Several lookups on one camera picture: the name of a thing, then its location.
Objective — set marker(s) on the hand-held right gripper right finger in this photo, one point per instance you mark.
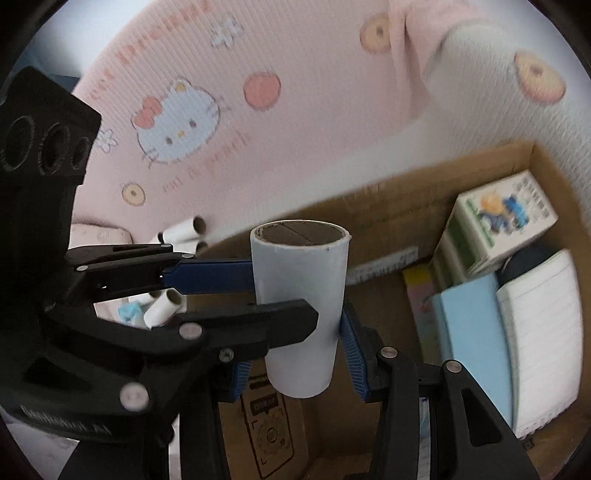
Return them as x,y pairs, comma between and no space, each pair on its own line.
353,350

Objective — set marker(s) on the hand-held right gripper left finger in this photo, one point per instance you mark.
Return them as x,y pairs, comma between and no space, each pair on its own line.
241,376

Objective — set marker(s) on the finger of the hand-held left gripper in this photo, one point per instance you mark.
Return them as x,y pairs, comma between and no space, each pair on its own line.
212,277
277,323

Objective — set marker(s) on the white cardboard roll core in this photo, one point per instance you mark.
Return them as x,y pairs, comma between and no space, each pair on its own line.
300,286

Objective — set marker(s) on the pile of white paper tubes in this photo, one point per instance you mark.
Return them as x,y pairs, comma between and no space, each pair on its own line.
182,229

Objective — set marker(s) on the brown cardboard box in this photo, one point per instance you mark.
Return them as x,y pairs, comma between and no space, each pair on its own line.
392,221

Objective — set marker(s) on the pastel yellow book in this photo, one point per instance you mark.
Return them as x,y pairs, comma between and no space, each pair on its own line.
418,300

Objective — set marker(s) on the light blue tissue packet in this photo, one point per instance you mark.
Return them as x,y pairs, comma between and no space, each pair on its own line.
129,314

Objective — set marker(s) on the light blue book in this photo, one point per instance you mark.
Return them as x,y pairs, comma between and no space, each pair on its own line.
471,332

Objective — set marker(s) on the pink cartoon printed blanket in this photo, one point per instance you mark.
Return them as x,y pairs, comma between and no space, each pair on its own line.
300,138

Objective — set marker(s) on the green white carton pack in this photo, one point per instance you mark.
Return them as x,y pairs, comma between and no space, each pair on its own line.
498,217

